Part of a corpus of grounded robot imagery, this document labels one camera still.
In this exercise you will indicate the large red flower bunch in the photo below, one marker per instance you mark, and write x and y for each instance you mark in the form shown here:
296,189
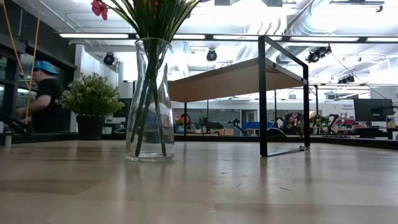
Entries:
143,109

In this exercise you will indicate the clear glass vase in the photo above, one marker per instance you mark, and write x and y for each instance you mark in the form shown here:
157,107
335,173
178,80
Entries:
149,149

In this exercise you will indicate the background black robot arm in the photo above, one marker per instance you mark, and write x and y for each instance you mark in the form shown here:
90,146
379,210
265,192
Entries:
210,125
183,121

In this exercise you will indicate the blue storage crate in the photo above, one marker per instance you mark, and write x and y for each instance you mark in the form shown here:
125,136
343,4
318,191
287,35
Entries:
255,124

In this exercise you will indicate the black ceiling spot lamp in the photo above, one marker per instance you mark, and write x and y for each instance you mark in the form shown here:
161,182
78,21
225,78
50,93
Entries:
211,55
109,58

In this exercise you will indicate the long ceiling light strip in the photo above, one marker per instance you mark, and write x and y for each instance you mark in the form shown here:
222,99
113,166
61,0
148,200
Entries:
189,36
93,35
236,37
323,39

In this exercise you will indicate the potted green plant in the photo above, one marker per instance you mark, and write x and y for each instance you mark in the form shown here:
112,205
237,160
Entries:
90,96

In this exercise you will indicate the black ceiling track lights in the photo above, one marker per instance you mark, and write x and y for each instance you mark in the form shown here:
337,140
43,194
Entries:
317,53

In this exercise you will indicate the person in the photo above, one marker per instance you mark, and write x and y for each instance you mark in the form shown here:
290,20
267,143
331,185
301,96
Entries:
46,102

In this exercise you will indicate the black computer monitor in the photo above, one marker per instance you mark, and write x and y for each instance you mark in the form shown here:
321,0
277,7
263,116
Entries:
373,109

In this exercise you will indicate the silver aluminium leg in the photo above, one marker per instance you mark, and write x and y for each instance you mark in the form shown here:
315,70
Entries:
8,140

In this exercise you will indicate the wooden shelf black metal frame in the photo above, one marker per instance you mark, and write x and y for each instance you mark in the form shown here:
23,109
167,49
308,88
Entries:
224,82

